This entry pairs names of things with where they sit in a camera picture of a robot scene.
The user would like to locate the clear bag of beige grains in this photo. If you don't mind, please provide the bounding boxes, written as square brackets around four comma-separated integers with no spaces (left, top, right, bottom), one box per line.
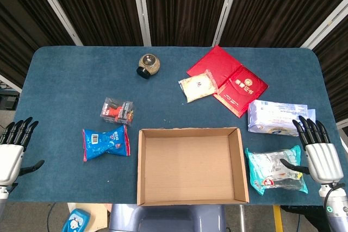
[178,69,219,104]

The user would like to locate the black electrical box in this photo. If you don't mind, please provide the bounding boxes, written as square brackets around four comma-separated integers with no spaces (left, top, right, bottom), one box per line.
[0,85,20,110]

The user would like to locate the dark brown partition panel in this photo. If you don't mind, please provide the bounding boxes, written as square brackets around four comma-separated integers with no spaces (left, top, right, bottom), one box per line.
[312,17,348,123]
[142,0,232,47]
[0,0,76,86]
[220,0,348,48]
[40,0,145,47]

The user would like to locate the teal plastic snack bag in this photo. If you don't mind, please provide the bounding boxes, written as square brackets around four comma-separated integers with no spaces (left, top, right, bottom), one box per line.
[244,145,309,196]

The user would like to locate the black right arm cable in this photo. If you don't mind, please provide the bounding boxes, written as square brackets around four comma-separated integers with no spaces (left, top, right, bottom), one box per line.
[322,183,344,210]

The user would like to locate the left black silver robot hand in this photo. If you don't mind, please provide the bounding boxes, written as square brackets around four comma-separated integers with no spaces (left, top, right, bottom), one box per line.
[0,117,45,186]

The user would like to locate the red gold certificate folder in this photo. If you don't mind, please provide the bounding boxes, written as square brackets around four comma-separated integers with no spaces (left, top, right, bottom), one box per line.
[213,65,269,119]

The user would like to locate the pale blue tissue pack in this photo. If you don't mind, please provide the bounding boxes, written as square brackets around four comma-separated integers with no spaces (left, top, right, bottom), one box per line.
[247,99,316,137]

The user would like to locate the open brown cardboard box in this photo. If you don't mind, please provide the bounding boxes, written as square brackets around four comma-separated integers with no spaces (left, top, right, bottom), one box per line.
[136,127,250,206]

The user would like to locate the blue felt table cloth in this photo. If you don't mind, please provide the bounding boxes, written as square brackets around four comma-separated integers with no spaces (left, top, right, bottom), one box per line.
[5,46,344,206]

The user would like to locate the plain red paper envelope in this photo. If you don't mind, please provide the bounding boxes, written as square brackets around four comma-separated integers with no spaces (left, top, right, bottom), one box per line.
[186,45,243,86]

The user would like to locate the blue red snack bag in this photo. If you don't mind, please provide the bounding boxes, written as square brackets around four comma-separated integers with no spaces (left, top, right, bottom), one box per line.
[82,124,131,162]

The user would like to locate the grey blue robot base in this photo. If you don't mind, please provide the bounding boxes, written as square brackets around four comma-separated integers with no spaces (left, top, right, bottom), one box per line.
[108,204,227,232]

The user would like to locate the blue cartoon handheld device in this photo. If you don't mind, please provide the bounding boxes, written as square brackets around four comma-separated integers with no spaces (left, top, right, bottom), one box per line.
[61,208,92,232]

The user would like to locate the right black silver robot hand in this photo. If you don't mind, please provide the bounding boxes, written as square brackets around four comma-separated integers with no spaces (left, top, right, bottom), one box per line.
[279,115,344,184]

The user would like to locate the white partition frame post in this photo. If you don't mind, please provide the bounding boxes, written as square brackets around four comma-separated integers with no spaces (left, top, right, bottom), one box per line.
[28,0,84,47]
[211,0,243,47]
[300,0,348,51]
[129,0,152,47]

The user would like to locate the round glass jar black lid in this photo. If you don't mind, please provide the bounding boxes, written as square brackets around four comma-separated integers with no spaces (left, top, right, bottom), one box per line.
[136,53,161,80]

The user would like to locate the flat brown cardboard sheet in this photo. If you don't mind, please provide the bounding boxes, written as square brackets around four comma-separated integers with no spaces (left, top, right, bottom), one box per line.
[67,203,113,230]

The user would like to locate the clear box with red item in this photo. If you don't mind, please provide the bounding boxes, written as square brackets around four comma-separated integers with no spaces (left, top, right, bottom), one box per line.
[100,97,136,127]

